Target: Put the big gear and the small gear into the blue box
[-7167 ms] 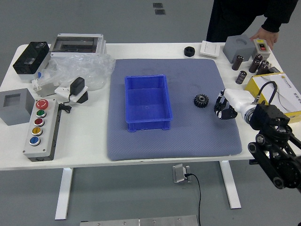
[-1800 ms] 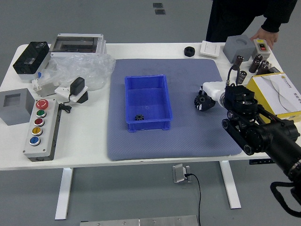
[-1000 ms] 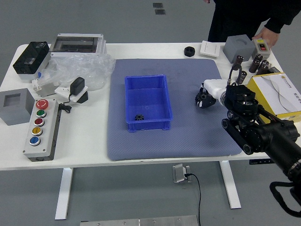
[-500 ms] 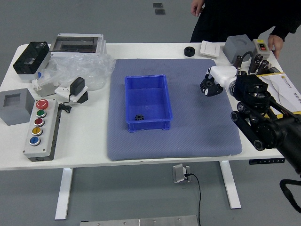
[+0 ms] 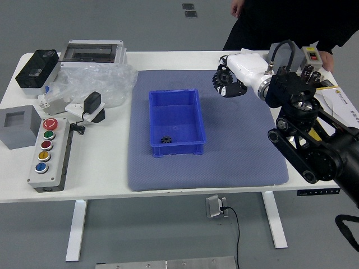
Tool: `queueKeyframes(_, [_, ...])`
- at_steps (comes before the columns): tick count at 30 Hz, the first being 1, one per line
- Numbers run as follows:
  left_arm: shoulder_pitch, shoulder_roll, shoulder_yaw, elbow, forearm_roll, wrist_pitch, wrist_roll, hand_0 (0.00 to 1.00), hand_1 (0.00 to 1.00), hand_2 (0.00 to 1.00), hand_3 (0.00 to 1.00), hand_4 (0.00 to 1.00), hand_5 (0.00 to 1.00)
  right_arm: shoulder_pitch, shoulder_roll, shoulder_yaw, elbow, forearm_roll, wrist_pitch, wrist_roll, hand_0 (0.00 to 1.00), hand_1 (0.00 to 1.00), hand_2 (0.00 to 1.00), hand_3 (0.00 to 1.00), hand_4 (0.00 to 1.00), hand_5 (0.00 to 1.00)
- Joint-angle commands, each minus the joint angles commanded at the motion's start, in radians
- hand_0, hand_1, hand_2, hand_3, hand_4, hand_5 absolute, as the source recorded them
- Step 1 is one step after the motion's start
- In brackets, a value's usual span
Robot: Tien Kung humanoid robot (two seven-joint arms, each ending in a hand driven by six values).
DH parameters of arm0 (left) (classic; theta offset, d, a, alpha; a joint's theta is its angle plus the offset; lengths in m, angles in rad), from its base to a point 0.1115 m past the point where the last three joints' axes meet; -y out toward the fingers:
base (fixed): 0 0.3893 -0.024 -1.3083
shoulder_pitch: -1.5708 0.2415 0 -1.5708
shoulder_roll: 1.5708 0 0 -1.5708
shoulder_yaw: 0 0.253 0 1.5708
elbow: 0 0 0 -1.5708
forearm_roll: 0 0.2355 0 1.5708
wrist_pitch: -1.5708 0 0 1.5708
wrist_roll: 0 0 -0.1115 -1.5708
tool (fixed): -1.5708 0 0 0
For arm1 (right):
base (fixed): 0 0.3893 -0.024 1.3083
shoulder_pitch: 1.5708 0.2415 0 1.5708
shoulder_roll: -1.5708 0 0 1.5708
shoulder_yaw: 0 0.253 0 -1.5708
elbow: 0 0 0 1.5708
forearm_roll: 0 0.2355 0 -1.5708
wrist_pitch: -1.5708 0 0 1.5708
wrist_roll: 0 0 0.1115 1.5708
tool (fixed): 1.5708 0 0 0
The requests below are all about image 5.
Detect big black gear nut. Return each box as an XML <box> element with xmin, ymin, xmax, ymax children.
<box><xmin>214</xmin><ymin>69</ymin><xmax>239</xmax><ymax>87</ymax></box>

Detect black table control panel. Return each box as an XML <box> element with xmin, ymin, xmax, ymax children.
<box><xmin>297</xmin><ymin>188</ymin><xmax>342</xmax><ymax>196</ymax></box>

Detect black power adapter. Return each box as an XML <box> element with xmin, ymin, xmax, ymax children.
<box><xmin>83</xmin><ymin>91</ymin><xmax>102</xmax><ymax>115</ymax></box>

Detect clear plastic bag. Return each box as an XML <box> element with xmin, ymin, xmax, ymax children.
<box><xmin>44</xmin><ymin>63</ymin><xmax>139</xmax><ymax>109</ymax></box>

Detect blue plastic box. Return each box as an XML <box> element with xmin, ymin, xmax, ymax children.
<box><xmin>148</xmin><ymin>89</ymin><xmax>208</xmax><ymax>158</ymax></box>

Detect white wall switch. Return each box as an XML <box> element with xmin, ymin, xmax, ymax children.
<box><xmin>240</xmin><ymin>48</ymin><xmax>266</xmax><ymax>56</ymax></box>

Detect grey distribution box clear window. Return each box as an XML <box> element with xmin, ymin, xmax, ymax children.
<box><xmin>58</xmin><ymin>39</ymin><xmax>127</xmax><ymax>69</ymax></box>

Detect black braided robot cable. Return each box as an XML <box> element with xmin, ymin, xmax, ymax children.
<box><xmin>335</xmin><ymin>214</ymin><xmax>359</xmax><ymax>253</ymax></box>

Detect grey cube with square hole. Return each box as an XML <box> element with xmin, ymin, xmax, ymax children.
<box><xmin>0</xmin><ymin>105</ymin><xmax>43</xmax><ymax>150</ymax></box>

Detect grey cube with round hole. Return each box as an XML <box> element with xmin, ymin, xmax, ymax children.
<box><xmin>266</xmin><ymin>41</ymin><xmax>305</xmax><ymax>69</ymax></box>

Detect black floor cable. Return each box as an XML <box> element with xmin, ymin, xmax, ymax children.
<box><xmin>221</xmin><ymin>206</ymin><xmax>241</xmax><ymax>269</ymax></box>

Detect silver floor socket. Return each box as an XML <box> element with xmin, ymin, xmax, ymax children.
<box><xmin>205</xmin><ymin>194</ymin><xmax>229</xmax><ymax>219</ymax></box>

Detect white socket plate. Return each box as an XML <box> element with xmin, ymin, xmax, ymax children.
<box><xmin>65</xmin><ymin>101</ymin><xmax>106</xmax><ymax>124</ymax></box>

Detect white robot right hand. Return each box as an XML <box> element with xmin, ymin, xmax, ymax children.
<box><xmin>212</xmin><ymin>53</ymin><xmax>272</xmax><ymax>99</ymax></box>

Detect yellow and white cardboard box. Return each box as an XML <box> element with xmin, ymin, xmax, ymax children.
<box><xmin>308</xmin><ymin>84</ymin><xmax>359</xmax><ymax>141</ymax></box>

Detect grey-blue foam mat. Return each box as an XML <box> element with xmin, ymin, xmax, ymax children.
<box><xmin>127</xmin><ymin>69</ymin><xmax>291</xmax><ymax>193</ymax></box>

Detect black-lidded grey enclosure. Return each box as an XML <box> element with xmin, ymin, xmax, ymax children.
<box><xmin>15</xmin><ymin>49</ymin><xmax>62</xmax><ymax>97</ymax></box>

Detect grey switch box red button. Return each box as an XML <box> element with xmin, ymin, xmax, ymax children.
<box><xmin>300</xmin><ymin>46</ymin><xmax>323</xmax><ymax>72</ymax></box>

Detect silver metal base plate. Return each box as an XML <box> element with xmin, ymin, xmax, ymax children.
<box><xmin>95</xmin><ymin>256</ymin><xmax>237</xmax><ymax>269</ymax></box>

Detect person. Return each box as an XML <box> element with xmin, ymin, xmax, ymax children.
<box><xmin>223</xmin><ymin>0</ymin><xmax>359</xmax><ymax>55</ymax></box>

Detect grey five-button control box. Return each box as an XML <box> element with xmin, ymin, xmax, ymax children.
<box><xmin>27</xmin><ymin>117</ymin><xmax>74</xmax><ymax>193</ymax></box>

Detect black adapter cord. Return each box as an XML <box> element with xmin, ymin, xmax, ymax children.
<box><xmin>69</xmin><ymin>112</ymin><xmax>88</xmax><ymax>136</ymax></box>

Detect person's right hand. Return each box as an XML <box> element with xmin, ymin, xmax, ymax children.
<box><xmin>230</xmin><ymin>0</ymin><xmax>245</xmax><ymax>19</ymax></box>

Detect white table leg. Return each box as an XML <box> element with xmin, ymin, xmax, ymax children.
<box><xmin>65</xmin><ymin>199</ymin><xmax>88</xmax><ymax>263</ymax></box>
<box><xmin>262</xmin><ymin>191</ymin><xmax>289</xmax><ymax>249</ymax></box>

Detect person's left hand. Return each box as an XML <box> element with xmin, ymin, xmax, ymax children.
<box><xmin>319</xmin><ymin>50</ymin><xmax>335</xmax><ymax>72</ymax></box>

